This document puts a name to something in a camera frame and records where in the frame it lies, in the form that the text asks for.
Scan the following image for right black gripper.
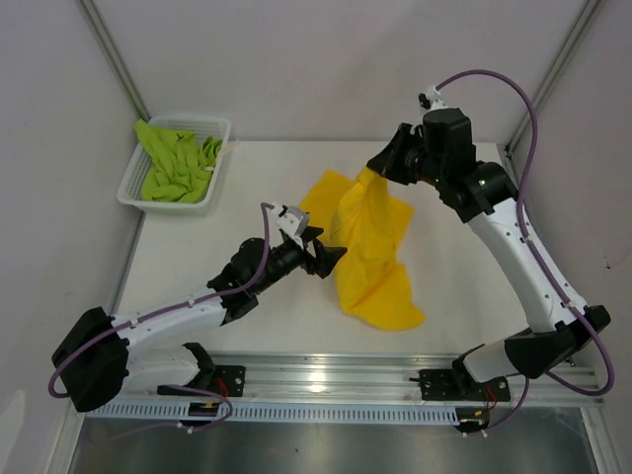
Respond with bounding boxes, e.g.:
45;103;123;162
369;123;447;188

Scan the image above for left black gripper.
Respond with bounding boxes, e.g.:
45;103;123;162
252;225;346;294

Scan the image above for yellow fabric shorts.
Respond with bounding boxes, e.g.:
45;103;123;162
299;167;426;332

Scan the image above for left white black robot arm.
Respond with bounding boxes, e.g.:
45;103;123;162
51;226;347;413

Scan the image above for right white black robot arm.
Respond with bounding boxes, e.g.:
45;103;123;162
367;108;611;399

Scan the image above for green fabric shorts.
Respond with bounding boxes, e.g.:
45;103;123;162
134;119;223;204

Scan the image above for white plastic mesh basket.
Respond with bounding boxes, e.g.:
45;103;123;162
117;114;232;216

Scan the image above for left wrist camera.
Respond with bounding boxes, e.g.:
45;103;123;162
272;202;309;246

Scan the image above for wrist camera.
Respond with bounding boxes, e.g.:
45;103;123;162
418;85;448;113
272;202;309;246

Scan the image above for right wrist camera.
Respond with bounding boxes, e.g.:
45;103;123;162
418;85;448;113

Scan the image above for right aluminium corner post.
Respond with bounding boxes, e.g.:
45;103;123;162
506;0;604;155

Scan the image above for aluminium corner post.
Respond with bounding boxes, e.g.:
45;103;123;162
506;0;604;155
75;0;151;121

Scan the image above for aluminium mounting rail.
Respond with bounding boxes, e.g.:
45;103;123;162
80;347;604;412

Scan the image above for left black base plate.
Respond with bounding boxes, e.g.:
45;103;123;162
157;365;247;398

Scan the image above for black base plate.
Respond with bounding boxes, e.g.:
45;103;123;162
157;365;247;398
411;368;512;402

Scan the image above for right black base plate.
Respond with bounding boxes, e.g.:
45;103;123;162
411;368;512;402

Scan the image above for white slotted cable duct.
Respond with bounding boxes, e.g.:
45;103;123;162
88;399;459;426

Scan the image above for left aluminium corner post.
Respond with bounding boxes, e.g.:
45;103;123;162
75;0;151;121

